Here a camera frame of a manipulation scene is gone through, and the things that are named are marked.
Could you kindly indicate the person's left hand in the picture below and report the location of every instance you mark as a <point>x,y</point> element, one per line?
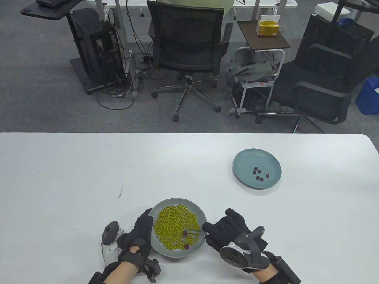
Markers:
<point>143,227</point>

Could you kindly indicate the person's right hand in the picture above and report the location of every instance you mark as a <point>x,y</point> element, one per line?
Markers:
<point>225,227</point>

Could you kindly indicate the metal tweezers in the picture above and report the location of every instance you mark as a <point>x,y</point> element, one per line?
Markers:
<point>204,233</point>

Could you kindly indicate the grey plate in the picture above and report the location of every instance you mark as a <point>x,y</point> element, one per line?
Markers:
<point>176,254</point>

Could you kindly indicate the teal plate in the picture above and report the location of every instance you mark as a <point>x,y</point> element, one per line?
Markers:
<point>245,162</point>

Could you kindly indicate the person's right forearm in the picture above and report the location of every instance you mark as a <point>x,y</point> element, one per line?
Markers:
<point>266,278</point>

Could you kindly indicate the person's left forearm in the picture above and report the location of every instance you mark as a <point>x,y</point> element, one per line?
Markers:
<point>121,275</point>

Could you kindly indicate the pile of green beans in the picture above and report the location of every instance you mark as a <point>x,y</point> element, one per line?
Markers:
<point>170,222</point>

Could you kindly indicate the grey white handheld controller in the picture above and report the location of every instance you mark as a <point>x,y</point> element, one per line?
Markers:
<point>111,233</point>
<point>232,256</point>

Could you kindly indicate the white metal cart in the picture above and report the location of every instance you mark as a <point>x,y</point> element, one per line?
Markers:
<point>254,84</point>

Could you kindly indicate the black lounge chair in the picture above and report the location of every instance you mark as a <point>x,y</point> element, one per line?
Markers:
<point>319,100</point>

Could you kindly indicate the grey jacket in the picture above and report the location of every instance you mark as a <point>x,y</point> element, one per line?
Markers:
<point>257,69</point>

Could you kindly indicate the black mesh office chair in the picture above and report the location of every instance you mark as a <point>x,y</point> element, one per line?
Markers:
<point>186,56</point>

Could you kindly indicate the brown side table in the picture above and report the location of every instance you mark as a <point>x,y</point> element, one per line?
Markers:
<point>260,41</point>

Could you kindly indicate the blue bin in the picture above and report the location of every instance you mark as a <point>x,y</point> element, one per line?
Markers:
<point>368,97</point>

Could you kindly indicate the black computer tower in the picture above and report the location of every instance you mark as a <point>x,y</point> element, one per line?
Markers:
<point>88,38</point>

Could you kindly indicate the yellow tissue box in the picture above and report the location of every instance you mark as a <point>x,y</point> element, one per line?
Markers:
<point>268,29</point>

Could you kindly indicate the white office desk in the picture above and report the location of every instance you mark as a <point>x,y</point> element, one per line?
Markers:
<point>266,3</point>

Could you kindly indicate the black side desk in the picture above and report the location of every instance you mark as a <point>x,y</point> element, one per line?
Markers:
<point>44,11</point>

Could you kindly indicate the small blue item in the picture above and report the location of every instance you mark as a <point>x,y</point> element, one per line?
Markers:
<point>346,21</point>

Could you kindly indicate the white box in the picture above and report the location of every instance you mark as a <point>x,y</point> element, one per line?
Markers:
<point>325,9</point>

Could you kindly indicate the black keyboard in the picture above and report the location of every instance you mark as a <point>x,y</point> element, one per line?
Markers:
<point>50,2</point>

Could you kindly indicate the black wrist camera rig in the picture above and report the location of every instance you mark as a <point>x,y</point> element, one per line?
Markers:
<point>152,267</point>
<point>287,270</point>

